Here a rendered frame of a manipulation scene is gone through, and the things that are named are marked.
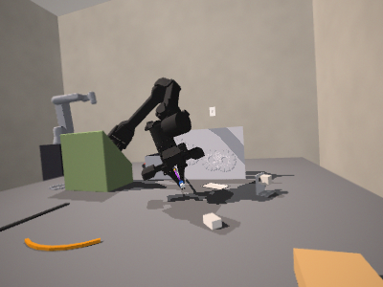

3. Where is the orange cable piece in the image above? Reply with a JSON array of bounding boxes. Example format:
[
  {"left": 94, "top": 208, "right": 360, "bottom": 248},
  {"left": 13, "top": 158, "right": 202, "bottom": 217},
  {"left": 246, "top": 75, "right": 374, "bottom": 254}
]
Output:
[{"left": 25, "top": 238, "right": 101, "bottom": 251}]

